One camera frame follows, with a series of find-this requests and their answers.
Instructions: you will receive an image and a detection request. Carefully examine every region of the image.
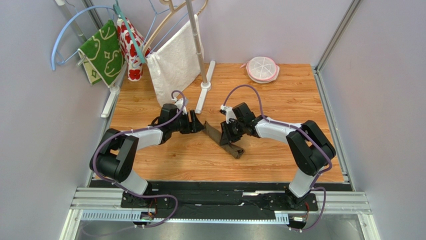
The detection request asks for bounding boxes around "green patterned towel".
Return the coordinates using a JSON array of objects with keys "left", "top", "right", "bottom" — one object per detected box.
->
[{"left": 77, "top": 19, "right": 125, "bottom": 87}]

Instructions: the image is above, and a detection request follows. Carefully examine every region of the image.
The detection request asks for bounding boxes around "brown cloth napkin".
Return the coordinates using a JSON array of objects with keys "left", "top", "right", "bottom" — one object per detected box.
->
[{"left": 203, "top": 121, "right": 245, "bottom": 159}]

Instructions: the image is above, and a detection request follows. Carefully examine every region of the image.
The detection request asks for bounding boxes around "purple cable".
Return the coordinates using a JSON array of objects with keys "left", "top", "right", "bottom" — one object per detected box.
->
[
  {"left": 222, "top": 84, "right": 334, "bottom": 233},
  {"left": 90, "top": 90, "right": 187, "bottom": 231}
]

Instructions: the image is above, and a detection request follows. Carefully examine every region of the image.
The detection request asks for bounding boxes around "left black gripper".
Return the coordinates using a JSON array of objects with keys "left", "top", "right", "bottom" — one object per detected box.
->
[{"left": 169, "top": 110, "right": 206, "bottom": 135}]

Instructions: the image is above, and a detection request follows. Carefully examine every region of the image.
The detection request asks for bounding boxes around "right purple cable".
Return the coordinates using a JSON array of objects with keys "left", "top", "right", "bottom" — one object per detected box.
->
[{"left": 222, "top": 84, "right": 334, "bottom": 233}]

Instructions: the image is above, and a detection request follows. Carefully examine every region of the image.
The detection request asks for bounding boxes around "red white patterned cloth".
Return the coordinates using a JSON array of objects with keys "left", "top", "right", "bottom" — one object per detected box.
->
[{"left": 116, "top": 18, "right": 145, "bottom": 82}]

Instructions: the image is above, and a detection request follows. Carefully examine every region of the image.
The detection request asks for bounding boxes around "teal hanger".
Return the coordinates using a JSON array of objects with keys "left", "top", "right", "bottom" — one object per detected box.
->
[{"left": 113, "top": 0, "right": 146, "bottom": 64}]

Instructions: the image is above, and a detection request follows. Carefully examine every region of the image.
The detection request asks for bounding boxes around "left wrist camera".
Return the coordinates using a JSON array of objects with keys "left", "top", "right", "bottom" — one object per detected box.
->
[{"left": 172, "top": 97, "right": 188, "bottom": 115}]

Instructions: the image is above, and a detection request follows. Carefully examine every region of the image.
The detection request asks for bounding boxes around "metal drying rack stand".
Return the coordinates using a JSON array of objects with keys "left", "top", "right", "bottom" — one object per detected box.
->
[{"left": 185, "top": 0, "right": 216, "bottom": 114}]

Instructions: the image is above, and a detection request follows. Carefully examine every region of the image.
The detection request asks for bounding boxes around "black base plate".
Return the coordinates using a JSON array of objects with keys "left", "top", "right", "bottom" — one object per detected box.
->
[{"left": 89, "top": 179, "right": 354, "bottom": 221}]

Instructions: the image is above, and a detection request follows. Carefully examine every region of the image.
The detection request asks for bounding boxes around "white pink lidded container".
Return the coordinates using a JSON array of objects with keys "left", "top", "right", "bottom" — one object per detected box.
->
[{"left": 245, "top": 56, "right": 280, "bottom": 84}]

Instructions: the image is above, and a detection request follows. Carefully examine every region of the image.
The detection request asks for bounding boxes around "white towel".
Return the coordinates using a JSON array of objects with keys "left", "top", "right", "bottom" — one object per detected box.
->
[{"left": 146, "top": 21, "right": 200, "bottom": 106}]

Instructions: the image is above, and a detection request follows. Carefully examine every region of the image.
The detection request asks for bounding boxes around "light blue hanger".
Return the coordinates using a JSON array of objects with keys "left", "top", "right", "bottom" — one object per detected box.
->
[{"left": 50, "top": 4, "right": 116, "bottom": 72}]

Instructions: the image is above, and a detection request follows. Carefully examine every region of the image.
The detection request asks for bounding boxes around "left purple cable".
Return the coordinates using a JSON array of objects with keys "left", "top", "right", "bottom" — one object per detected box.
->
[{"left": 90, "top": 90, "right": 187, "bottom": 231}]

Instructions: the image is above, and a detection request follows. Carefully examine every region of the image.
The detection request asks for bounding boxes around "beige wooden hanger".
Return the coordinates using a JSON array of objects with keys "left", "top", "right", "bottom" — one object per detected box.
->
[{"left": 141, "top": 0, "right": 195, "bottom": 57}]

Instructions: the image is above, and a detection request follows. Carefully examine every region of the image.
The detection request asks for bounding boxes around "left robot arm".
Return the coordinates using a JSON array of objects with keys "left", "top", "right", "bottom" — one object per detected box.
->
[{"left": 89, "top": 103, "right": 205, "bottom": 197}]

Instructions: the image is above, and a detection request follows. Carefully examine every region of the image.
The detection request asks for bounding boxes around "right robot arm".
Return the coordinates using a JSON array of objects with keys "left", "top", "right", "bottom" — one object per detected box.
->
[{"left": 219, "top": 102, "right": 336, "bottom": 199}]

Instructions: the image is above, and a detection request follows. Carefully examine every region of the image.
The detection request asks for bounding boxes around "aluminium frame rail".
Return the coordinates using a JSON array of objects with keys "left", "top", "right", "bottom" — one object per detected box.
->
[{"left": 314, "top": 0, "right": 363, "bottom": 73}]

